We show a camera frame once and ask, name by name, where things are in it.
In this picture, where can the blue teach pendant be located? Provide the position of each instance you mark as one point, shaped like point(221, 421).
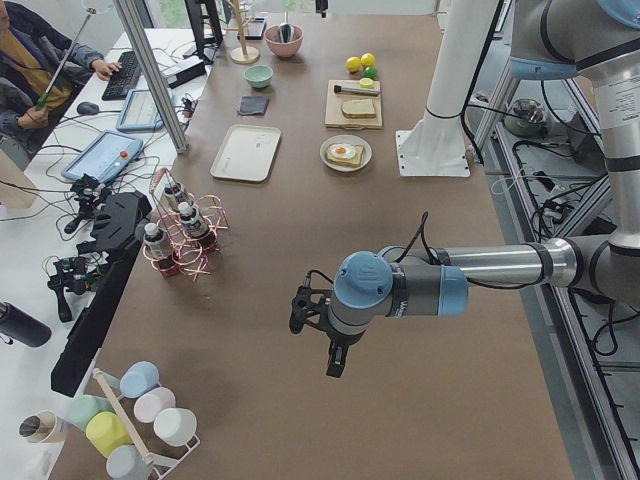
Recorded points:
point(139, 113)
point(105, 157)

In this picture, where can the white cup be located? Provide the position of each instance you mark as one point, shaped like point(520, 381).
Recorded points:
point(175, 426)

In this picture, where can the green lime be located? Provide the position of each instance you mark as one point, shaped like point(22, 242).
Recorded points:
point(370, 72)

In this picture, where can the yellow cup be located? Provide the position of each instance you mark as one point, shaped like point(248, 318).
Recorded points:
point(106, 432)

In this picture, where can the mint green cup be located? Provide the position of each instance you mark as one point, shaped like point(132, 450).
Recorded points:
point(84, 408)

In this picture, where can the dark sauce bottle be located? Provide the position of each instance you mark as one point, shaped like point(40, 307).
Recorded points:
point(154, 239)
point(175, 194)
point(193, 223)

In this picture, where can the dark sauce bottle front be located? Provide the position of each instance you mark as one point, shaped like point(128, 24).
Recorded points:
point(154, 239)

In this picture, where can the seated person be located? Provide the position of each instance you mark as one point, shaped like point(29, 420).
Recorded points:
point(31, 50)

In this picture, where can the pink cup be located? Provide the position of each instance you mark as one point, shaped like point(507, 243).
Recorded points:
point(148, 406)

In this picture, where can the blue teach pendant far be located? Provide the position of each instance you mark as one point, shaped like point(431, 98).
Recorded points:
point(139, 113)

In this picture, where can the yellow lemon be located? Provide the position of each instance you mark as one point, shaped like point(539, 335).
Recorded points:
point(353, 64)
point(367, 59)

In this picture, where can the black keyboard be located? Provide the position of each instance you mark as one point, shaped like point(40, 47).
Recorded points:
point(125, 79)

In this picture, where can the knife with black handle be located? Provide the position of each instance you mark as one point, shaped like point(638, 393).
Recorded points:
point(340, 89)

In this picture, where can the bread slice with fried egg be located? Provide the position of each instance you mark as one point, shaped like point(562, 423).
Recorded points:
point(345, 154)

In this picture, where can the light blue cup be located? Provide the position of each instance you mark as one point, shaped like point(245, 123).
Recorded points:
point(140, 378)

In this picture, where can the metal ice scoop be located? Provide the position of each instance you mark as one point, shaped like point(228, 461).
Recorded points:
point(285, 32)

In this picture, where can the aluminium frame post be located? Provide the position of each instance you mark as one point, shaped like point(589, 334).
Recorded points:
point(157, 85)

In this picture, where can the grey computer mouse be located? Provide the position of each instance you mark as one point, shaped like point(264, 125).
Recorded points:
point(87, 108)

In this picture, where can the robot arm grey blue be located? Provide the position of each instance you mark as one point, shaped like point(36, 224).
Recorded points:
point(551, 40)

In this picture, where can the wooden cutting board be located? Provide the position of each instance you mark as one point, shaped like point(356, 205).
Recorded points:
point(333, 115)

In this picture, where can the cream rectangular serving tray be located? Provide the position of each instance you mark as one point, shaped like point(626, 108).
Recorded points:
point(246, 153)

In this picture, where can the plain bread slice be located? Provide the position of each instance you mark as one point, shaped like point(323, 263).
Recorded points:
point(358, 109)

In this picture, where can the black camera rig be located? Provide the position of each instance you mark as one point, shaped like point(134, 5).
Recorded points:
point(116, 219)

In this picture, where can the dark sauce bottle back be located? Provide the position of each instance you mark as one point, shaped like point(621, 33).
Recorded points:
point(175, 194)

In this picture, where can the grey blue cup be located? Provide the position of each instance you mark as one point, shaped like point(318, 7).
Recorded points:
point(125, 463)

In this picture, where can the mint green bowl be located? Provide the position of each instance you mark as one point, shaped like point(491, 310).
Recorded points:
point(259, 76)

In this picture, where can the dark sauce bottle middle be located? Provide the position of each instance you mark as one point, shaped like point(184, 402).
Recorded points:
point(193, 223)

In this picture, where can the green handled stick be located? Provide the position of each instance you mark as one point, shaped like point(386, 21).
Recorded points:
point(90, 12)

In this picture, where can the white wire cup rack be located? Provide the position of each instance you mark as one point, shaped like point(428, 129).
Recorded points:
point(163, 458)

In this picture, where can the black thermos bottle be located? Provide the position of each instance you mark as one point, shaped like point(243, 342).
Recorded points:
point(20, 326)

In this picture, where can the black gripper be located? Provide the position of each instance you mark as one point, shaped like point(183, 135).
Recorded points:
point(342, 337)

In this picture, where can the white round plate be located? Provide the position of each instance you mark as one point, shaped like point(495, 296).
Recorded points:
point(352, 139)

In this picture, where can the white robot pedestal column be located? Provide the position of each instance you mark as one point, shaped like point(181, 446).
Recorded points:
point(436, 144)

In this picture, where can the blue teach pendant near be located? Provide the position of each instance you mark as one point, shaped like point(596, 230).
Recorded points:
point(105, 157)

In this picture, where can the copper wire bottle rack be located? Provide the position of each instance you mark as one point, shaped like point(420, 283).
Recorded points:
point(185, 255)

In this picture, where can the halved lemon slice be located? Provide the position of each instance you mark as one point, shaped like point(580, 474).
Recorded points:
point(366, 83)

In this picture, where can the paper cup with metal lining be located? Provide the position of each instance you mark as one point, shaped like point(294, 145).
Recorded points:
point(43, 427)

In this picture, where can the folded grey cloth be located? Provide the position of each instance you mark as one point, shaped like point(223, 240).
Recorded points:
point(253, 105)

